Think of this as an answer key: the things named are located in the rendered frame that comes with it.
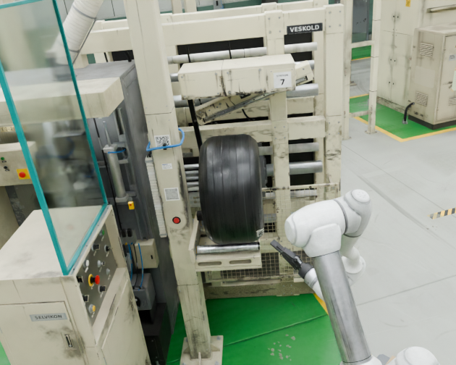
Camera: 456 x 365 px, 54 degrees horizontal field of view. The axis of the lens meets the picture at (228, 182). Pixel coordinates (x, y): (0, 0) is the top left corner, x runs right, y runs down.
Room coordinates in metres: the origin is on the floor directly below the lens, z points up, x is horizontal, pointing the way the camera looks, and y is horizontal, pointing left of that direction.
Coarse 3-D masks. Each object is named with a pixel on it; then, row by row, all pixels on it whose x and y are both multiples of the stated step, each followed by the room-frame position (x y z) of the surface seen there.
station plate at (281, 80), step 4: (276, 72) 2.27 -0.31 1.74; (280, 72) 2.26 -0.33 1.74; (284, 72) 2.26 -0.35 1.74; (288, 72) 2.26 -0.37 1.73; (276, 76) 2.27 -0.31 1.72; (280, 76) 2.26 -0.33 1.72; (284, 76) 2.26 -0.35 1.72; (288, 76) 2.26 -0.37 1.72; (276, 80) 2.27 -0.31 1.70; (280, 80) 2.26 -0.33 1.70; (284, 80) 2.26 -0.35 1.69; (288, 80) 2.26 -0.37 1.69; (276, 84) 2.27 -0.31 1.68; (280, 84) 2.26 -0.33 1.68; (284, 84) 2.26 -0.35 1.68; (288, 84) 2.26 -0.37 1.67
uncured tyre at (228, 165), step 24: (216, 144) 2.06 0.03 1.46; (240, 144) 2.04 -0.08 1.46; (216, 168) 1.93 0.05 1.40; (240, 168) 1.91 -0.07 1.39; (216, 192) 1.86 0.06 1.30; (240, 192) 1.85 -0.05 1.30; (216, 216) 1.83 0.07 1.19; (240, 216) 1.82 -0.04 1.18; (216, 240) 1.89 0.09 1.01; (240, 240) 1.89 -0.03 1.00
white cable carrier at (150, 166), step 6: (150, 156) 2.10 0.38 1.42; (150, 162) 2.07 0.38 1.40; (150, 168) 2.07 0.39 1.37; (150, 174) 2.07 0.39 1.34; (150, 180) 2.08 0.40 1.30; (156, 180) 2.09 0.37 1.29; (156, 186) 2.07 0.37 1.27; (156, 192) 2.07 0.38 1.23; (156, 198) 2.07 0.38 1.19; (156, 204) 2.08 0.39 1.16; (156, 210) 2.07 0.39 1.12; (162, 210) 2.10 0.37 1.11; (156, 216) 2.07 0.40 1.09; (162, 216) 2.07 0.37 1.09; (162, 222) 2.07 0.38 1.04; (162, 228) 2.07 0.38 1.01
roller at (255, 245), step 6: (198, 246) 1.99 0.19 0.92; (204, 246) 1.98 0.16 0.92; (210, 246) 1.98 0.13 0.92; (216, 246) 1.97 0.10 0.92; (222, 246) 1.97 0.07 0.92; (228, 246) 1.97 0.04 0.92; (234, 246) 1.96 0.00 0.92; (240, 246) 1.96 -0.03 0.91; (246, 246) 1.95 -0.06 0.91; (252, 246) 1.95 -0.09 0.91; (258, 246) 1.95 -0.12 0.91; (198, 252) 1.97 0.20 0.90; (204, 252) 1.97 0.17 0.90; (210, 252) 1.97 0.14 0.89; (216, 252) 1.96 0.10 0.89; (222, 252) 1.97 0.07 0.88
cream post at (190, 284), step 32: (128, 0) 2.06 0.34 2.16; (160, 32) 2.10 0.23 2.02; (160, 64) 2.05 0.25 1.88; (160, 96) 2.05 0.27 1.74; (160, 128) 2.06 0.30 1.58; (160, 160) 2.06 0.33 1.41; (160, 192) 2.06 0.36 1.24; (192, 224) 2.14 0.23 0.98; (192, 288) 2.05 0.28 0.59; (192, 320) 2.06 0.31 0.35; (192, 352) 2.06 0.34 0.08
